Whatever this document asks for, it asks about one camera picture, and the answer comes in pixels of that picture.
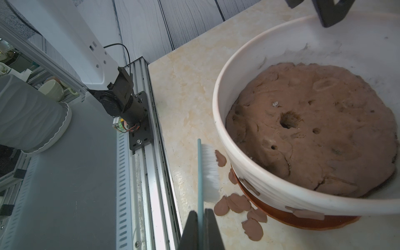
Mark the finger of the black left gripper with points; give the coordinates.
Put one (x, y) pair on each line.
(331, 13)
(293, 3)

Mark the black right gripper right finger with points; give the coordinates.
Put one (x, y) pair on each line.
(212, 239)

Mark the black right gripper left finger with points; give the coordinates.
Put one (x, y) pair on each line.
(190, 237)

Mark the teal scrub brush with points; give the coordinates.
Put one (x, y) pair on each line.
(208, 183)

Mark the white ceramic pot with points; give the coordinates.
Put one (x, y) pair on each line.
(367, 44)

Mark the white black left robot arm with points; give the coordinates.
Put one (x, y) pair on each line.
(62, 25)

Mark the mud flake on table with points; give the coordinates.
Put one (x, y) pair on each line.
(221, 159)
(253, 229)
(238, 203)

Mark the brown mud in pot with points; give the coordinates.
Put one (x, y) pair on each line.
(318, 127)

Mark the grey ribbed container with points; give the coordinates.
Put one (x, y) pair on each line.
(30, 121)

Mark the cream cup in background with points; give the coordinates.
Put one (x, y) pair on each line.
(53, 90)

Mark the aluminium mounting rail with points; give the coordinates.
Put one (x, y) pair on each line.
(147, 215)

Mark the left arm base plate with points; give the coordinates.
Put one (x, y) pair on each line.
(142, 135)

